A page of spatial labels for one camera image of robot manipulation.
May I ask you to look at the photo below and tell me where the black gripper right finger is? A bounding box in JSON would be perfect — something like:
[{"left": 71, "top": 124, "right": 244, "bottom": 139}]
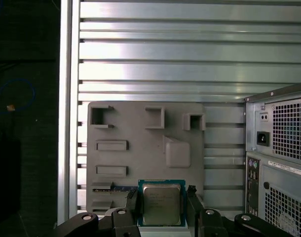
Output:
[{"left": 187, "top": 185, "right": 292, "bottom": 237}]

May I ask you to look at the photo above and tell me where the CPU with silver top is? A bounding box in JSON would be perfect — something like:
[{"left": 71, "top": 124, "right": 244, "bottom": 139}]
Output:
[{"left": 137, "top": 179, "right": 186, "bottom": 227}]

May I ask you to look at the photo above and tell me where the black PC case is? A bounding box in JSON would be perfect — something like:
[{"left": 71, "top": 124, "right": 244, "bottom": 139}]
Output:
[{"left": 243, "top": 81, "right": 301, "bottom": 237}]

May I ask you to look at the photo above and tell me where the grey parts rack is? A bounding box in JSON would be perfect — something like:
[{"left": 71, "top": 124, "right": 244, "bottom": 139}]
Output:
[{"left": 86, "top": 101, "right": 206, "bottom": 215}]

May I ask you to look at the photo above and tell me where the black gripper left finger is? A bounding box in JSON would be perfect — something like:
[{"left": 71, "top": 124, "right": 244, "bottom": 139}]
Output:
[{"left": 50, "top": 190, "right": 141, "bottom": 237}]

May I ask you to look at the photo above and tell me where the blue floor cable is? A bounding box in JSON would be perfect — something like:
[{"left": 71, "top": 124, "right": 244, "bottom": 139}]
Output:
[{"left": 0, "top": 78, "right": 37, "bottom": 119}]

